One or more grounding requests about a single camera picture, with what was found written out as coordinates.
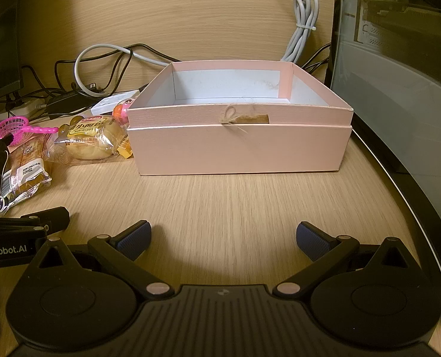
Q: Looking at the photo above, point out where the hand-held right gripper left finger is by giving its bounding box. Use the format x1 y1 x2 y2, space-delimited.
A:
38 220 172 300

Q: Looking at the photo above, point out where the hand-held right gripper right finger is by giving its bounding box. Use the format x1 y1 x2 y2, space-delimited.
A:
274 221 409 300

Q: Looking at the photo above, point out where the sliced cake packet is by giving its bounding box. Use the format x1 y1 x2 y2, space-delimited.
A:
0 134 57 206

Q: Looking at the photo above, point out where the pink toy net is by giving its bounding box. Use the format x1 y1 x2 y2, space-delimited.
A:
0 116 59 144

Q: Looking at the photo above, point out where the round bun packet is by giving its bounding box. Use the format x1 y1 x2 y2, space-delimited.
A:
51 115 130 160

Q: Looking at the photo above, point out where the brown ball toy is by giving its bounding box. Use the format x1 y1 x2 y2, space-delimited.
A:
57 116 80 134

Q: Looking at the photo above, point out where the pink cardboard box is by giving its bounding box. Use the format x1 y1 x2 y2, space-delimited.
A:
127 60 354 176

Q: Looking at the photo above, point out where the pink orange toy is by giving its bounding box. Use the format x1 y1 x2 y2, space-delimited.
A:
112 98 136 125

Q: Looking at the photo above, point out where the small white box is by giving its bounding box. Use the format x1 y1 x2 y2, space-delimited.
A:
90 90 141 117

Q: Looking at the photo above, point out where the white power strip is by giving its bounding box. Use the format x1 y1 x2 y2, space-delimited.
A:
0 95 57 121

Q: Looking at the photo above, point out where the black power adapter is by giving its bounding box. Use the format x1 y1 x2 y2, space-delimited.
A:
45 89 103 114

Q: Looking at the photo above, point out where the computer case with glass panel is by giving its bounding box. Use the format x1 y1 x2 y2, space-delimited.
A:
326 0 441 328

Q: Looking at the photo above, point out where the grey looped cable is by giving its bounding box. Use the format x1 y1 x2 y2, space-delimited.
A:
74 44 176 94

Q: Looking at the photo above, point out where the black cable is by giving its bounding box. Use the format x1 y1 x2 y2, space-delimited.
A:
301 43 333 82
54 44 178 95

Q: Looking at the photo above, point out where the grey bundled cable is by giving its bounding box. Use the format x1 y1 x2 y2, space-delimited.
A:
280 0 321 64

